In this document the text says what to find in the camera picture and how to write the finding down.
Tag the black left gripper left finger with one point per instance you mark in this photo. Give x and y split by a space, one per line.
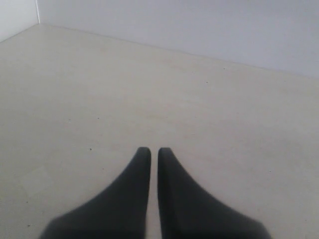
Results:
118 212

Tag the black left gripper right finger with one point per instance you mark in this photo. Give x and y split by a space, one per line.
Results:
187 211

